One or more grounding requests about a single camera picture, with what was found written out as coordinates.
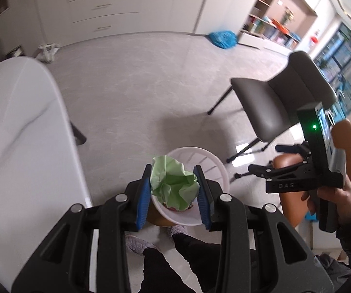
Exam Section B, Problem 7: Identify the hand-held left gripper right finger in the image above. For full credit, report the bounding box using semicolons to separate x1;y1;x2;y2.
193;164;336;293

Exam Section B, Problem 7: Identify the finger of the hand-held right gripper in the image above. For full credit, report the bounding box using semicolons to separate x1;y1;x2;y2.
248;162;310;181
276;142;312;160

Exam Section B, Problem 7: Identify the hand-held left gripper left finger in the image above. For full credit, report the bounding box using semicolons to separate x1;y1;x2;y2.
11;164;153;293

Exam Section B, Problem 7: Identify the white plastic wastebasket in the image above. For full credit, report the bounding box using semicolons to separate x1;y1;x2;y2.
149;147;229;227

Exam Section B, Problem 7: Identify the green paper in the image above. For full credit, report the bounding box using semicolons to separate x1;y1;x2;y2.
150;156;200;212

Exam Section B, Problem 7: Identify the person's right hand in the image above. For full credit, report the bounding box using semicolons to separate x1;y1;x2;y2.
300;175;351;230

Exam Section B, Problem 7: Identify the grey slipper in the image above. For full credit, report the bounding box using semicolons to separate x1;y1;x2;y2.
168;224;188;239
125;235;158;255

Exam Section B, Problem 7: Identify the person's black trouser leg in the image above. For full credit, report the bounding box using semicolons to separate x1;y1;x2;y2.
140;247;200;293
172;233;260;293

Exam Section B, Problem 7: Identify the grey chair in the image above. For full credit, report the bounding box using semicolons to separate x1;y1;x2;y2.
207;51;338;164

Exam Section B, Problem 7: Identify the blue mop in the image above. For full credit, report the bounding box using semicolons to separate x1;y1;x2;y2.
205;30;259;50

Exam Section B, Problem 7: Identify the open bookshelf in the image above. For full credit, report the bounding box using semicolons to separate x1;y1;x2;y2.
239;0;319;51

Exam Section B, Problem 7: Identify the white plastic bag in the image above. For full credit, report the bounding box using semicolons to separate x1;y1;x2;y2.
39;43;61;63

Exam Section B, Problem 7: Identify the white drawer cabinet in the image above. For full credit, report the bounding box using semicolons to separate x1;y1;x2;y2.
35;0;200;47

